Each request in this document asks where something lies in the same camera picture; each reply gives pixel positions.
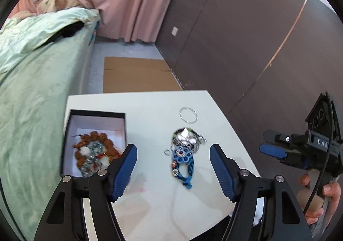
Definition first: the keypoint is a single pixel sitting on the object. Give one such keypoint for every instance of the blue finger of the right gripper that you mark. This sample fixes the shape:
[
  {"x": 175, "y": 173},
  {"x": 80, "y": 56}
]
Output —
[{"x": 273, "y": 151}]

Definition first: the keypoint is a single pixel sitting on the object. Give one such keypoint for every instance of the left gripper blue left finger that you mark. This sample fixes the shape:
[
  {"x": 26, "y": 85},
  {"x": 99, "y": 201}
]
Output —
[{"x": 122, "y": 171}]

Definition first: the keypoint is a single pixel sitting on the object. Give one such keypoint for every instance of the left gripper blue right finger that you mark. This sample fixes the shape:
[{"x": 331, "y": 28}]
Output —
[{"x": 226, "y": 171}]

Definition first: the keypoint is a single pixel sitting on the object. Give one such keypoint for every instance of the black jewelry box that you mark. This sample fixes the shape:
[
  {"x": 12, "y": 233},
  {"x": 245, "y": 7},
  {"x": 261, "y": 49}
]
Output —
[{"x": 92, "y": 129}]

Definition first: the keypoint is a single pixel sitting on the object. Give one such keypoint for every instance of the right hand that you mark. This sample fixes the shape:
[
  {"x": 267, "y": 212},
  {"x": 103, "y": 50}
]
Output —
[{"x": 333, "y": 192}]

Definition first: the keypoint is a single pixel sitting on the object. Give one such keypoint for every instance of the flat brown cardboard sheet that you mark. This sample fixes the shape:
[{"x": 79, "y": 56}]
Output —
[{"x": 123, "y": 75}]

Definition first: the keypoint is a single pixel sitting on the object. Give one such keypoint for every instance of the green bed mattress cover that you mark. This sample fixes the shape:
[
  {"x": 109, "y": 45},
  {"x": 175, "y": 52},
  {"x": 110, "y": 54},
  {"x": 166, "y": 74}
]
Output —
[{"x": 32, "y": 121}]

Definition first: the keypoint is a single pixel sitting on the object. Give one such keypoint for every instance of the black garment on bed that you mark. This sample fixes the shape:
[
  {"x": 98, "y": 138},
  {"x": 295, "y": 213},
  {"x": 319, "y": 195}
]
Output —
[{"x": 66, "y": 32}]

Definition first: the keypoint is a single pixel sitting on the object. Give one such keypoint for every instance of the pale green duvet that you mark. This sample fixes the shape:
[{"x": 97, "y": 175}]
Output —
[{"x": 23, "y": 43}]

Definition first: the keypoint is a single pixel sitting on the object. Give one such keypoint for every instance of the patterned pillow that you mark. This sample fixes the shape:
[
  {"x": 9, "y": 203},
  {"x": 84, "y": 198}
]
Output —
[{"x": 48, "y": 6}]

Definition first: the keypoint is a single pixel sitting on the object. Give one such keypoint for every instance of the pink curtain at left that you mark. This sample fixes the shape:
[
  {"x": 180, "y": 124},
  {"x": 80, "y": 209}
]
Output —
[{"x": 23, "y": 9}]

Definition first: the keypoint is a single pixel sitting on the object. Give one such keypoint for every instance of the white wall socket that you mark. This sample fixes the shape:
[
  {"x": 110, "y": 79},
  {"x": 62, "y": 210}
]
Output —
[{"x": 174, "y": 31}]

